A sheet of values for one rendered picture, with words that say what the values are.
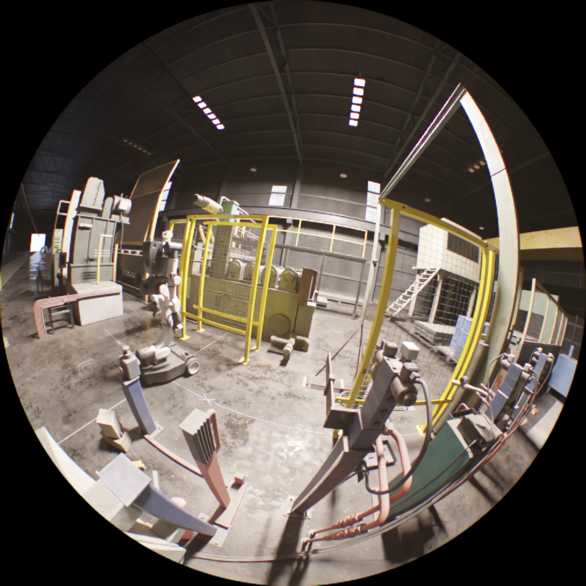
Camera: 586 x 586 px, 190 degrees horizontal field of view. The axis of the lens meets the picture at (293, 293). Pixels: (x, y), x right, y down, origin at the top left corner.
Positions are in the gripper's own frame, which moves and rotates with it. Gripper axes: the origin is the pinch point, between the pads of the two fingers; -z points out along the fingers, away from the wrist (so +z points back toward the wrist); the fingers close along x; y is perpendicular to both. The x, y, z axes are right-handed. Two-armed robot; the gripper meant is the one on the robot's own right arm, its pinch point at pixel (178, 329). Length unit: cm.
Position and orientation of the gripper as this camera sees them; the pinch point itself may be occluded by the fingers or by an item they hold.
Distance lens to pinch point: 184.0
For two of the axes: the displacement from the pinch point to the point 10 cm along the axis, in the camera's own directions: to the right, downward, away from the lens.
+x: 3.5, -2.7, 9.0
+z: 1.0, -9.4, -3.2
